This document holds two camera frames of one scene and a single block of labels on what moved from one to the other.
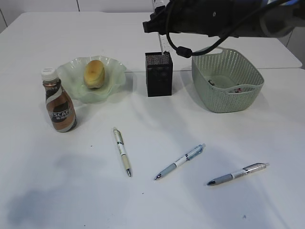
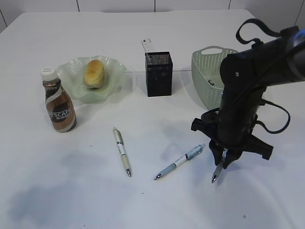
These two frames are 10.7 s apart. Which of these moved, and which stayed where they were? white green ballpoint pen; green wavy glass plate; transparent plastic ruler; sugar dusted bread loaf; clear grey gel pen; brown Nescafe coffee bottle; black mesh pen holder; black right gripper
Moved: transparent plastic ruler; clear grey gel pen; black right gripper
Stayed: black mesh pen holder; green wavy glass plate; white green ballpoint pen; brown Nescafe coffee bottle; sugar dusted bread loaf
